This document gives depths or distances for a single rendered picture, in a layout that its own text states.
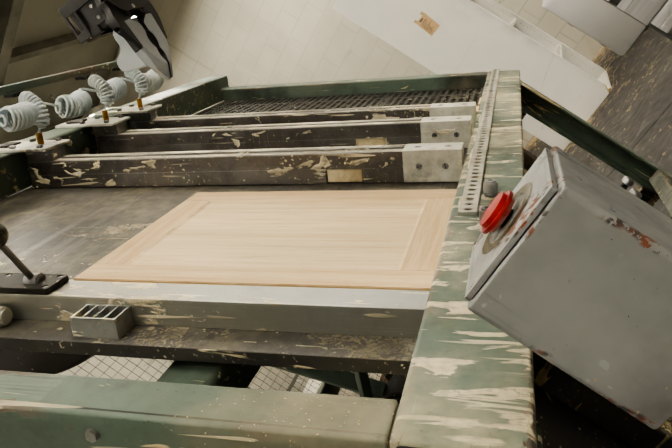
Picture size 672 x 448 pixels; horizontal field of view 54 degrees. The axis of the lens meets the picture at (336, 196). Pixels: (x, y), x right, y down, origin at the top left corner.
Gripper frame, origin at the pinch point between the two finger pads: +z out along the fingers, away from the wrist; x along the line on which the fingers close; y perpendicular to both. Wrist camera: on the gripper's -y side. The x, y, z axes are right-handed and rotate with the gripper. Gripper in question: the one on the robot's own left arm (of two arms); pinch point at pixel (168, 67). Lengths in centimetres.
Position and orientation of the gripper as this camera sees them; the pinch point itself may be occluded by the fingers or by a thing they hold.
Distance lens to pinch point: 93.4
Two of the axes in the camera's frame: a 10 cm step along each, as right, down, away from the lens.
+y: -7.9, 4.0, 4.7
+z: 5.3, 8.3, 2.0
